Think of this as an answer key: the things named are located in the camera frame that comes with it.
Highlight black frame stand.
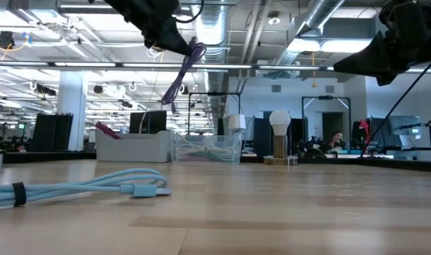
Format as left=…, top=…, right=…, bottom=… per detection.
left=187, top=91, right=242, bottom=135
left=301, top=95, right=352, bottom=142

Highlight person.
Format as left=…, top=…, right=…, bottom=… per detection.
left=320, top=131, right=346, bottom=154

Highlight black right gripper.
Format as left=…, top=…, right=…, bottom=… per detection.
left=333, top=0, right=431, bottom=87

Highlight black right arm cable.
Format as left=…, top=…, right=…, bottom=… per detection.
left=359, top=59, right=431, bottom=158

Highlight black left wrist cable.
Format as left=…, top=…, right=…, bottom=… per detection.
left=176, top=0, right=204, bottom=24

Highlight white bulb on wooden stand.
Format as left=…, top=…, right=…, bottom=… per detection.
left=263, top=108, right=298, bottom=166

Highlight light blue smooth USB cable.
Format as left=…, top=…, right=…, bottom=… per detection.
left=0, top=167, right=173, bottom=209

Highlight black computer monitor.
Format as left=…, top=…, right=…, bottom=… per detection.
left=129, top=110, right=168, bottom=135

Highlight purple USB cable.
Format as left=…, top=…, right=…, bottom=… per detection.
left=161, top=37, right=206, bottom=106

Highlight black boom stand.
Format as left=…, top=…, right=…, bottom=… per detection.
left=396, top=120, right=431, bottom=152

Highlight left clear plastic bin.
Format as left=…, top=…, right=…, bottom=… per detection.
left=95, top=130, right=174, bottom=164

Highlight black rounded mount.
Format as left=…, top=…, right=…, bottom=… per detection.
left=305, top=147, right=327, bottom=159

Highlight clear plastic bin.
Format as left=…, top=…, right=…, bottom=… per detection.
left=171, top=133, right=243, bottom=164
left=95, top=130, right=174, bottom=164

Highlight grey computer monitor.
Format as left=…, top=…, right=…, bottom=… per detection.
left=387, top=115, right=422, bottom=137

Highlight black partition panels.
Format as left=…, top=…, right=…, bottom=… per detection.
left=30, top=113, right=74, bottom=152

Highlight red hanging object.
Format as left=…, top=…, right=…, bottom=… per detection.
left=359, top=119, right=371, bottom=143

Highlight white cylinder lamp shade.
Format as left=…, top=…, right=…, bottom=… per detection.
left=224, top=113, right=247, bottom=135

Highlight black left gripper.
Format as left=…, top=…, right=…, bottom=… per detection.
left=103, top=0, right=194, bottom=57

